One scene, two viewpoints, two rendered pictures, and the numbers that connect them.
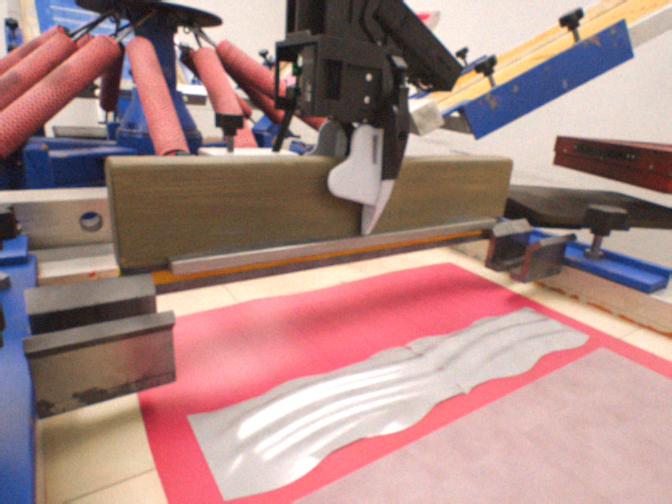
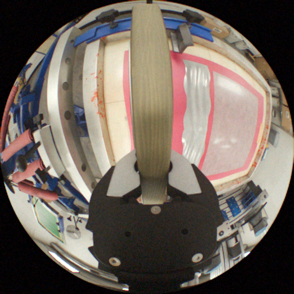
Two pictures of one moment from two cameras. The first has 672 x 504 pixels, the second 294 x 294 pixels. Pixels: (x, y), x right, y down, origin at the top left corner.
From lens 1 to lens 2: 0.43 m
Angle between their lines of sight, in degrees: 85
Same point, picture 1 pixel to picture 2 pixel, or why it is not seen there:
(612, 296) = (199, 40)
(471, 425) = (212, 138)
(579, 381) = (219, 97)
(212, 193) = not seen: hidden behind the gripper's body
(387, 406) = (199, 152)
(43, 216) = not seen: hidden behind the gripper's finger
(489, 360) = (205, 113)
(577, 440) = (225, 122)
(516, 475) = (220, 141)
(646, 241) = not seen: outside the picture
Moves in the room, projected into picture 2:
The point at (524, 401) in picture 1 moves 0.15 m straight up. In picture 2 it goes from (215, 119) to (259, 143)
